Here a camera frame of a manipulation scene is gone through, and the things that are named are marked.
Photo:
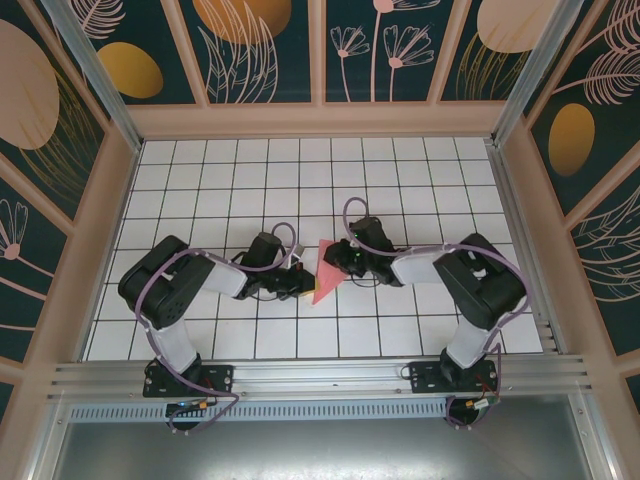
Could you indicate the pink cloth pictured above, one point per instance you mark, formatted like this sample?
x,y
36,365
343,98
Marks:
x,y
327,287

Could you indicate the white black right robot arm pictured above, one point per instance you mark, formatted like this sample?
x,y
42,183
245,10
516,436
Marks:
x,y
485,295

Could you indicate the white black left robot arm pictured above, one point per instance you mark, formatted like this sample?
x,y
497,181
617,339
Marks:
x,y
160,290

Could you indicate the grey metal sheet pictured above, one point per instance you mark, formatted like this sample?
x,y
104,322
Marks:
x,y
320,450

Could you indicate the small circuit board with connector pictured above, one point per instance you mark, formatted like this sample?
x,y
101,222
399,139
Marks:
x,y
192,406
482,404

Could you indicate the long aluminium mounting rail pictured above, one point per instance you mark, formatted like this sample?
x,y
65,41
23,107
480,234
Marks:
x,y
320,375

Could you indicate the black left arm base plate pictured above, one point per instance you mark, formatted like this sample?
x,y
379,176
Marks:
x,y
220,380

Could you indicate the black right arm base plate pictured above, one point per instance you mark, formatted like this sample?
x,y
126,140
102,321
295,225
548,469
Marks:
x,y
425,382

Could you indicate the aluminium side rail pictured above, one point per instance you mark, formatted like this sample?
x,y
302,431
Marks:
x,y
522,250

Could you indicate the aluminium frame post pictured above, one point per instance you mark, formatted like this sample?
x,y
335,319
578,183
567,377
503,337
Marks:
x,y
532,75
95,75

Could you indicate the aluminium frame bar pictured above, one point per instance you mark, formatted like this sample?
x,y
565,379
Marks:
x,y
595,445
47,445

